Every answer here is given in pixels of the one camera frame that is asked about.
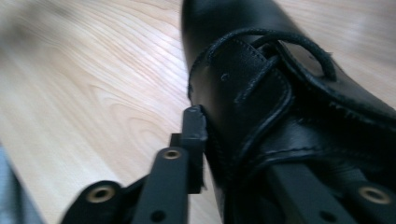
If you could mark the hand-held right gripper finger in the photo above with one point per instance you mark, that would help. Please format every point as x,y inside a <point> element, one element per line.
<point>194,137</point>

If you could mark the black leather lace-up shoe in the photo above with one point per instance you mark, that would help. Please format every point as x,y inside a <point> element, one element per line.
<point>255,102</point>

